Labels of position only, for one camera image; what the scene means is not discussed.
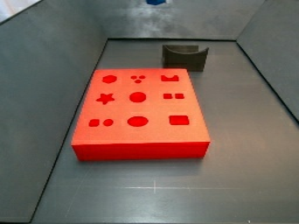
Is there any blue square-circle object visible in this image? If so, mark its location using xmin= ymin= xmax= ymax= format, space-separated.
xmin=146 ymin=0 xmax=167 ymax=5

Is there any red shape-sorter fixture block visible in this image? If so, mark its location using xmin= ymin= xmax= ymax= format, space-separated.
xmin=71 ymin=68 xmax=211 ymax=161

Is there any black L-shaped regrasp stand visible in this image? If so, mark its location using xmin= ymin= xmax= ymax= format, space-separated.
xmin=163 ymin=45 xmax=210 ymax=72

